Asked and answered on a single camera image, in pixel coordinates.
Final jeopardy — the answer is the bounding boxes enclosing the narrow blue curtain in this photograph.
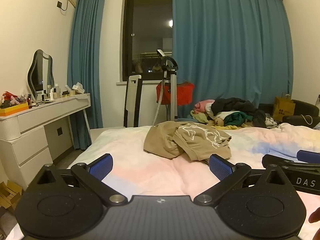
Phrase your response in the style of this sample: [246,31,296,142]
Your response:
[67,0,107,151]

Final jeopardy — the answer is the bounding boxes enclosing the wide blue curtain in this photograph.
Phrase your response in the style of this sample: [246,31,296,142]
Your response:
[172,0,293,121]

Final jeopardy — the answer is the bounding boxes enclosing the black garment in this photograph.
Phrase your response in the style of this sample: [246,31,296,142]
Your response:
[211,97,267,128]

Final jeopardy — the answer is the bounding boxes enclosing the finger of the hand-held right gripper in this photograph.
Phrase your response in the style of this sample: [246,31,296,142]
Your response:
[262,154,320,172]
[297,149,320,164]

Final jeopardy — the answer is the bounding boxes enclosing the green garment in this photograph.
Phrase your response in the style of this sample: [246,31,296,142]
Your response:
[224,112,254,127]

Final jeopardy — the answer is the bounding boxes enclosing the wavy vanity mirror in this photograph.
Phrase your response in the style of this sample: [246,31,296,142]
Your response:
[27,49,55,100]

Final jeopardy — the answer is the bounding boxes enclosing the white tissue box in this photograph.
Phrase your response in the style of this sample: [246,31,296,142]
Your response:
[72,82,86,95]

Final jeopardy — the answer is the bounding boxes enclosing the tan printed t-shirt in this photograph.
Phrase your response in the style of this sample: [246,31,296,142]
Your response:
[144,121,232,161]

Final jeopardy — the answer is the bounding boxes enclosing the yellow paper bag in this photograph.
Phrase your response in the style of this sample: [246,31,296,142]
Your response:
[272,92,296,122]

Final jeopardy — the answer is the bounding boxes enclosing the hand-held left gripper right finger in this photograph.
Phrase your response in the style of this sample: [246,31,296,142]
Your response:
[194,154,292,207]

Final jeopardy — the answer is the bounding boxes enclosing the pastel blanket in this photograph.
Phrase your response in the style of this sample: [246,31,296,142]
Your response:
[66,122,320,240]

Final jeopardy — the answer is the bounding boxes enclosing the pink garment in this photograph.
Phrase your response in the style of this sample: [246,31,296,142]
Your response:
[194,99,215,113]

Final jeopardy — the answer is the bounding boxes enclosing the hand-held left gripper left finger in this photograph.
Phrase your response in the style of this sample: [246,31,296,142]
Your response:
[35,153,128,207]

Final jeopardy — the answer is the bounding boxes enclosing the cardboard boxes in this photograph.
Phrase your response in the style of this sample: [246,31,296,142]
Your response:
[0,180,23,214]

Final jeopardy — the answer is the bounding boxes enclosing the white vanity desk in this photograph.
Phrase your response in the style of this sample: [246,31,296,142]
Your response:
[0,93,92,190]

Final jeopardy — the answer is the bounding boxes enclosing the white folded board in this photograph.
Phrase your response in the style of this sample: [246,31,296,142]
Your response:
[123,74,143,128]

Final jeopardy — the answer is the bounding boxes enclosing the dark window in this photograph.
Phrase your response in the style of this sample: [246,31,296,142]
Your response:
[122,0,173,82]

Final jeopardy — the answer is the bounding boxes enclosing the red garment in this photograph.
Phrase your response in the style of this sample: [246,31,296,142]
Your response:
[156,81,195,105]

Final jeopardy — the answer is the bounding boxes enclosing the yellow garment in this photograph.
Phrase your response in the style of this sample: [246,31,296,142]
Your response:
[190,109,253,130]

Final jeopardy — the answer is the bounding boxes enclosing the row of cosmetic bottles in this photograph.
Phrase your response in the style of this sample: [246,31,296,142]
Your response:
[40,83,63,102]

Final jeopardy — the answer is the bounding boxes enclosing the orange tray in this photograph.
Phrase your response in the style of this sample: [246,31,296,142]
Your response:
[0,102,29,117]

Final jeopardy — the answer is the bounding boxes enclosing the garment steamer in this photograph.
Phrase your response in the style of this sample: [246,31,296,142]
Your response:
[152,49,178,126]

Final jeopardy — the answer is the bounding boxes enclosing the person's right hand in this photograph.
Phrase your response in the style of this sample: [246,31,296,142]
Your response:
[308,208,320,224]

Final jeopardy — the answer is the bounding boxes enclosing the patterned grey cloth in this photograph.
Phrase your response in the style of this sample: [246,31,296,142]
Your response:
[265,114,278,127]

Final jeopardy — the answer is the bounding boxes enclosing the black sofa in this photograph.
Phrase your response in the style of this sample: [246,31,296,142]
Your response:
[259,99,320,128]

